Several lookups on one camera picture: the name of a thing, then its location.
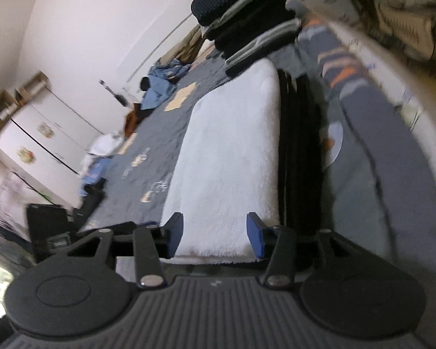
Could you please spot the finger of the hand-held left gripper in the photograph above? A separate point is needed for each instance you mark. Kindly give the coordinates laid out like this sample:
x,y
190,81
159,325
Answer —
x,y
120,226

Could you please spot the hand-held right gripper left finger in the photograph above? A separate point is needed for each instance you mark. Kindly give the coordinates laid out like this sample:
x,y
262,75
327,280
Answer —
x,y
175,236

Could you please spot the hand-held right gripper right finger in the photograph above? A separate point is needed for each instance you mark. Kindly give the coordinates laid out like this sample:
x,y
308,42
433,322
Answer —
x,y
256,236

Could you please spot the white printed fleece blanket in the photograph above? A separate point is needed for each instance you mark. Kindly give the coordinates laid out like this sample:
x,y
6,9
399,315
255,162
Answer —
x,y
225,152

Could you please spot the beige folded clothes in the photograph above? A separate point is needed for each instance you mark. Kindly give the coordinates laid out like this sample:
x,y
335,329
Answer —
x,y
194,43

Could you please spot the stack of folded clothes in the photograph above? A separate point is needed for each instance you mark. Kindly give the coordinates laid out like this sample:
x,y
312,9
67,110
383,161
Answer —
x,y
247,25

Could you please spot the black coat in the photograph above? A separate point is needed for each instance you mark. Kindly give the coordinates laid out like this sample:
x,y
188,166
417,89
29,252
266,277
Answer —
x,y
92,196

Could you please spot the blue printed pillow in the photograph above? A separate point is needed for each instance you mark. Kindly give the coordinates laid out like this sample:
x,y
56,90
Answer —
x,y
96,172

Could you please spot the bunny sticker with red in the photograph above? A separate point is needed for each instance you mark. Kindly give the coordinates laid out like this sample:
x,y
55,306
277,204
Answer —
x,y
26,154

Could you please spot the white wardrobe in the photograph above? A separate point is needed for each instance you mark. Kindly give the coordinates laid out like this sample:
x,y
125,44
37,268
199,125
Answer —
x,y
51,145

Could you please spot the light grey hoodie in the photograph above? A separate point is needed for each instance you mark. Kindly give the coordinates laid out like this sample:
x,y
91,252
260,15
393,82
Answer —
x,y
101,145

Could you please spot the black printed t-shirt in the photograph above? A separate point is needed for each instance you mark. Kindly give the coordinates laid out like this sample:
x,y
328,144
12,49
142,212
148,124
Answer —
x,y
298,152

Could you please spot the rust brown sweater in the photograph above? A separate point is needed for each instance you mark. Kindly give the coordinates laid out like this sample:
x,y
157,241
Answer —
x,y
130,123

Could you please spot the grey printed bed quilt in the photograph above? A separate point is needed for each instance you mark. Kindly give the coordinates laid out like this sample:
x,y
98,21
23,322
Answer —
x,y
160,131

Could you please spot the black hairbrush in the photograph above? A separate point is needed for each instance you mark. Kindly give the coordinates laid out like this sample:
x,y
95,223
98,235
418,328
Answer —
x,y
121,99

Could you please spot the blue denim shirt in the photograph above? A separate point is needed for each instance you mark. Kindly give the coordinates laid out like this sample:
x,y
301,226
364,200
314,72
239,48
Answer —
x,y
160,87

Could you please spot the black garment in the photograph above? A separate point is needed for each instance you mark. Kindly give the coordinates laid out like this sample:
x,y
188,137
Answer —
x,y
144,83

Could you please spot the white headboard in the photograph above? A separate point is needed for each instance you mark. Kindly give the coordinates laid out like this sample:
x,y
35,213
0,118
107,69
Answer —
x,y
167,40

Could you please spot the beige patterned cloth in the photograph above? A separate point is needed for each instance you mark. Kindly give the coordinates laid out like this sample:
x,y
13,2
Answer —
x,y
403,25

